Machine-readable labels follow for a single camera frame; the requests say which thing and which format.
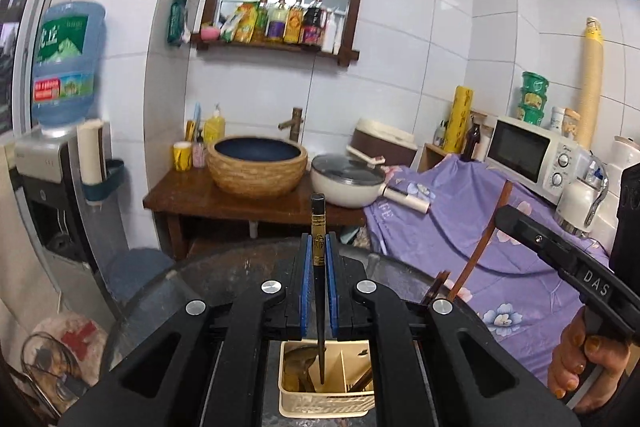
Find purple floral cloth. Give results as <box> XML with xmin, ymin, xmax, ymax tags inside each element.
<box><xmin>364</xmin><ymin>154</ymin><xmax>612</xmax><ymax>374</ymax></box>

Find purple label oil bottle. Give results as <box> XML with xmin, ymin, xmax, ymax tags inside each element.
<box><xmin>267</xmin><ymin>0</ymin><xmax>290</xmax><ymax>42</ymax></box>

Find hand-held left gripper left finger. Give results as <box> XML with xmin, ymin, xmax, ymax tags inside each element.
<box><xmin>60</xmin><ymin>232</ymin><xmax>316</xmax><ymax>427</ymax></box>

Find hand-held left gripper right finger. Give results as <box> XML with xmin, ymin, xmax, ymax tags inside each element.
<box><xmin>325</xmin><ymin>232</ymin><xmax>581</xmax><ymax>427</ymax></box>

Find white appliance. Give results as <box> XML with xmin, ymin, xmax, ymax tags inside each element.
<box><xmin>607</xmin><ymin>136</ymin><xmax>640</xmax><ymax>173</ymax></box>

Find tall cream paper cup stack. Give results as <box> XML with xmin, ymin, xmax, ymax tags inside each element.
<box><xmin>577</xmin><ymin>17</ymin><xmax>605</xmax><ymax>148</ymax></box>

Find wooden vanity counter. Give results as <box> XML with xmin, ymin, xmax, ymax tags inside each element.
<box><xmin>144</xmin><ymin>167</ymin><xmax>369</xmax><ymax>259</ymax></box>

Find yellow packet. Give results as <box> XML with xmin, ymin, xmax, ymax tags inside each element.
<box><xmin>234</xmin><ymin>2</ymin><xmax>259</xmax><ymax>43</ymax></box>

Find cream plastic utensil basket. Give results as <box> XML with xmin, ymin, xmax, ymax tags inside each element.
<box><xmin>278</xmin><ymin>339</ymin><xmax>376</xmax><ymax>419</ymax></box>

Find black chopstick gold band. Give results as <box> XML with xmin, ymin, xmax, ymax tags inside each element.
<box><xmin>311</xmin><ymin>193</ymin><xmax>329</xmax><ymax>386</ymax></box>

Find blue-grey cup holder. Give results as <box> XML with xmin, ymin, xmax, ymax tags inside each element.
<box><xmin>82</xmin><ymin>160</ymin><xmax>126</xmax><ymax>204</ymax></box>

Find blue stool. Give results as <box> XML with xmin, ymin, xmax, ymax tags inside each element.
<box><xmin>106</xmin><ymin>248</ymin><xmax>174</xmax><ymax>304</ymax></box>

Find cream pot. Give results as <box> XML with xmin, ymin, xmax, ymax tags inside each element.
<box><xmin>311</xmin><ymin>153</ymin><xmax>431</xmax><ymax>214</ymax></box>

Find water dispenser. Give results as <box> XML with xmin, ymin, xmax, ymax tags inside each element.
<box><xmin>14</xmin><ymin>127</ymin><xmax>132</xmax><ymax>269</ymax></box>

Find glass pot lid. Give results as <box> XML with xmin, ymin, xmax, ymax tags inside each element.
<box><xmin>312</xmin><ymin>153</ymin><xmax>387</xmax><ymax>186</ymax></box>

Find yellow label oil bottle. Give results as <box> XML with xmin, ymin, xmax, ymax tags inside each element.
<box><xmin>285</xmin><ymin>0</ymin><xmax>305</xmax><ymax>44</ymax></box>

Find blue water jug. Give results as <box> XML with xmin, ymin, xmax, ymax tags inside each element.
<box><xmin>31</xmin><ymin>1</ymin><xmax>107</xmax><ymax>138</ymax></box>

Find white paper cup stack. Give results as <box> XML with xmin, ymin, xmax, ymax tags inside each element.
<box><xmin>77</xmin><ymin>120</ymin><xmax>109</xmax><ymax>186</ymax></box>

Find beige jar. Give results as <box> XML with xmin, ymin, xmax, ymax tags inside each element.
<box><xmin>562</xmin><ymin>108</ymin><xmax>581</xmax><ymax>141</ymax></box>

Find brown glass bottle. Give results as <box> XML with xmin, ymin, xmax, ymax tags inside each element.
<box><xmin>460</xmin><ymin>117</ymin><xmax>482</xmax><ymax>161</ymax></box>

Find tangled cables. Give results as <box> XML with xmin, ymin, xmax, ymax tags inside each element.
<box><xmin>19</xmin><ymin>331</ymin><xmax>92</xmax><ymax>410</ymax></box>

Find white green packet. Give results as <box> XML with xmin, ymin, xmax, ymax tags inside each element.
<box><xmin>220</xmin><ymin>4</ymin><xmax>241</xmax><ymax>42</ymax></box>

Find yellow mug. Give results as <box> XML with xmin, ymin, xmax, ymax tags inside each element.
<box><xmin>173</xmin><ymin>141</ymin><xmax>194</xmax><ymax>172</ymax></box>

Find pink bottle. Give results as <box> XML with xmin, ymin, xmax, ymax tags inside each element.
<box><xmin>192</xmin><ymin>130</ymin><xmax>207</xmax><ymax>169</ymax></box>

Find yellow wrap roll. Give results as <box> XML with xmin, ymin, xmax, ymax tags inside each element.
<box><xmin>445</xmin><ymin>86</ymin><xmax>475</xmax><ymax>154</ymax></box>

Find white squeeze bottle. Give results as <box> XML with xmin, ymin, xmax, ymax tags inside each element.
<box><xmin>322</xmin><ymin>7</ymin><xmax>337</xmax><ymax>53</ymax></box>

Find bamboo style faucet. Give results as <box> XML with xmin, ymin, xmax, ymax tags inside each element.
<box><xmin>278</xmin><ymin>107</ymin><xmax>305</xmax><ymax>143</ymax></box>

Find brown cream rice cooker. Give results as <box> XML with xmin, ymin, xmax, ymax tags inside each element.
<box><xmin>352</xmin><ymin>117</ymin><xmax>418</xmax><ymax>168</ymax></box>

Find red white cloth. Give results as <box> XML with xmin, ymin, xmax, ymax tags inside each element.
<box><xmin>30</xmin><ymin>311</ymin><xmax>109</xmax><ymax>384</ymax></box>

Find yellow soap dispenser bottle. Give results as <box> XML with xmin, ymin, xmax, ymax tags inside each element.
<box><xmin>202</xmin><ymin>104</ymin><xmax>226</xmax><ymax>146</ymax></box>

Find slim brown wooden utensil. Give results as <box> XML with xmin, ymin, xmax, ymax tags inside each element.
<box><xmin>448</xmin><ymin>180</ymin><xmax>514</xmax><ymax>304</ymax></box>

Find green label bottle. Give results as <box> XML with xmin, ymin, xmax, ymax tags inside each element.
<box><xmin>252</xmin><ymin>0</ymin><xmax>271</xmax><ymax>43</ymax></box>

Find white microwave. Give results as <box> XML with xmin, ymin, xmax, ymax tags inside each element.
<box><xmin>485</xmin><ymin>116</ymin><xmax>584</xmax><ymax>206</ymax></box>

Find person's right hand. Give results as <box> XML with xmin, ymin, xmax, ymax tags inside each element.
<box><xmin>547</xmin><ymin>307</ymin><xmax>632</xmax><ymax>404</ymax></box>

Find woven pattern wash basin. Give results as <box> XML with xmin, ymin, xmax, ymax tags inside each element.
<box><xmin>206</xmin><ymin>136</ymin><xmax>309</xmax><ymax>200</ymax></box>

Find window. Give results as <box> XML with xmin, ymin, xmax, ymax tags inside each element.
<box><xmin>0</xmin><ymin>0</ymin><xmax>57</xmax><ymax>134</ymax></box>

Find wooden box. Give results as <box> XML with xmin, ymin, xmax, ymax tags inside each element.
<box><xmin>417</xmin><ymin>142</ymin><xmax>451</xmax><ymax>173</ymax></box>

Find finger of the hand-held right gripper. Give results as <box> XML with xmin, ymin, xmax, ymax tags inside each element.
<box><xmin>495</xmin><ymin>206</ymin><xmax>564</xmax><ymax>269</ymax></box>

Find dark soy sauce bottle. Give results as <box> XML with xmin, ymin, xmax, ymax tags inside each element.
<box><xmin>302</xmin><ymin>0</ymin><xmax>326</xmax><ymax>46</ymax></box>

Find dark brown wooden utensil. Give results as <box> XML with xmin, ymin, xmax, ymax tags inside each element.
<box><xmin>344</xmin><ymin>366</ymin><xmax>375</xmax><ymax>394</ymax></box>

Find white rice paddle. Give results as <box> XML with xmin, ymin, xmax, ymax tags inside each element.
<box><xmin>346</xmin><ymin>144</ymin><xmax>386</xmax><ymax>166</ymax></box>

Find white steel kettle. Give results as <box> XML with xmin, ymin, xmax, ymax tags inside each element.
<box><xmin>555</xmin><ymin>176</ymin><xmax>609</xmax><ymax>236</ymax></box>

